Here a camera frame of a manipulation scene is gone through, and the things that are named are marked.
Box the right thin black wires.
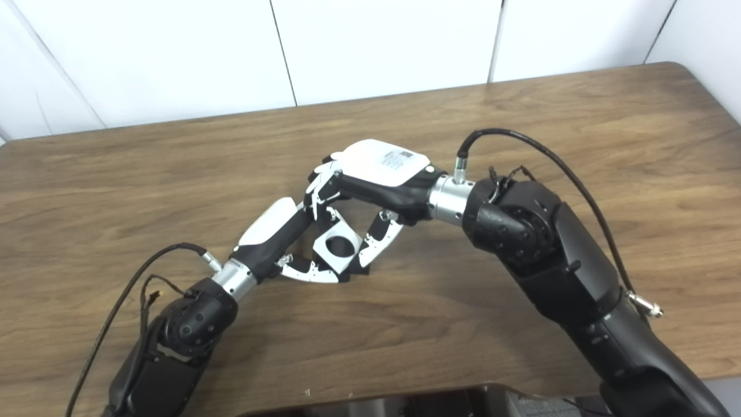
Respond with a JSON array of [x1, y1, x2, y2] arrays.
[[488, 166, 536, 192]]

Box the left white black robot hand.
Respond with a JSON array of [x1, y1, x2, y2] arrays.
[[230, 197, 354, 284]]

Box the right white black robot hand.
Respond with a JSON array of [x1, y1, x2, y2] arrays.
[[305, 139, 446, 270]]

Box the left thin wires yellow plug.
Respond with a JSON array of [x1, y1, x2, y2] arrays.
[[141, 275, 197, 336]]

